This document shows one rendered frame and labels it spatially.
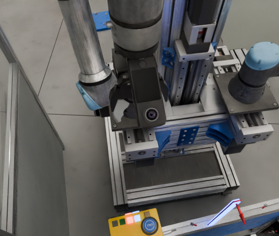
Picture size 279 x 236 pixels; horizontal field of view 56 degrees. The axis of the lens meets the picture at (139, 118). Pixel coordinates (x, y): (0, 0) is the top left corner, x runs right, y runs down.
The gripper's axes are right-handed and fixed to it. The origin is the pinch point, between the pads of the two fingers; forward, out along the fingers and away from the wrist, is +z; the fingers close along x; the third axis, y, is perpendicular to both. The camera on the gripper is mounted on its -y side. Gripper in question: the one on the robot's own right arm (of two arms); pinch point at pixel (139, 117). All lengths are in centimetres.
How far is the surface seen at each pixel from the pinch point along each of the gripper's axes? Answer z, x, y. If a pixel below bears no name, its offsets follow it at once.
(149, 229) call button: 39.8, 0.4, -15.8
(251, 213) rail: 62, -42, -16
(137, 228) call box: 40.8, 4.1, -14.5
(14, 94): 48, 46, 55
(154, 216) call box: 40.8, -2.0, -12.1
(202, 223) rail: 63, -22, -15
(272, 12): 86, -140, 129
